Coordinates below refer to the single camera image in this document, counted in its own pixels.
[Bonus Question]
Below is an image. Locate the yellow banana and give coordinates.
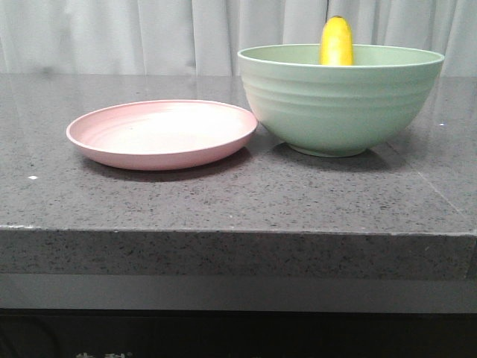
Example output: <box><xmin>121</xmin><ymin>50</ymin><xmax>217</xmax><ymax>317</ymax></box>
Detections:
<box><xmin>319</xmin><ymin>16</ymin><xmax>354</xmax><ymax>66</ymax></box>

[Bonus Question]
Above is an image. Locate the pink plate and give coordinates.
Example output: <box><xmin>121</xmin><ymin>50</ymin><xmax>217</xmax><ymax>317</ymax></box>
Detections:
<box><xmin>66</xmin><ymin>100</ymin><xmax>258</xmax><ymax>171</ymax></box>

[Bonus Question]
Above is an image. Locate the green ribbed bowl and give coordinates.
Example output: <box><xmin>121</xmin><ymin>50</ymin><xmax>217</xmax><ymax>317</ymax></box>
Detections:
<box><xmin>238</xmin><ymin>44</ymin><xmax>444</xmax><ymax>157</ymax></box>

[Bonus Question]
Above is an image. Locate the white curtain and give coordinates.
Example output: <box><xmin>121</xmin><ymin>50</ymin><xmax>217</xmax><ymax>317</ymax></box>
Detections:
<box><xmin>1</xmin><ymin>1</ymin><xmax>476</xmax><ymax>77</ymax></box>

